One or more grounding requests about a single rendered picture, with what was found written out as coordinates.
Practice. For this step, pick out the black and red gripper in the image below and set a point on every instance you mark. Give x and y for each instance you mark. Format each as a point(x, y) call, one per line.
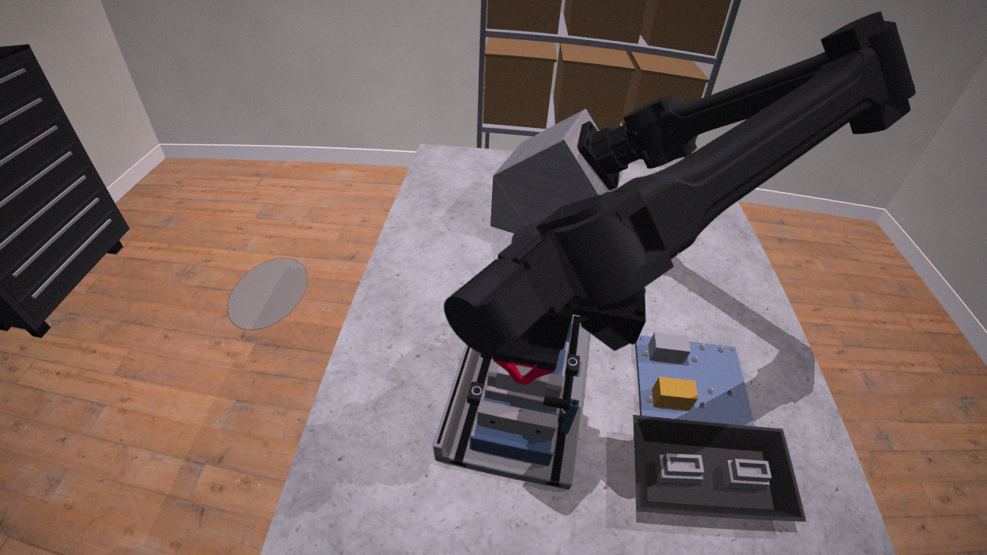
point(520, 352)

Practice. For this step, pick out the yellow rectangular block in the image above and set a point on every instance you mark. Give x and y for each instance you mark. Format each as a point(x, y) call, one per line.
point(673, 393)

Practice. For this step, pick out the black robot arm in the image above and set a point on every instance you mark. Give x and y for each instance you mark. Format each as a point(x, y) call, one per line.
point(863, 65)

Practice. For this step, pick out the grey flat bar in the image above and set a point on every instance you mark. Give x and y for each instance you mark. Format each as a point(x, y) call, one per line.
point(516, 397)

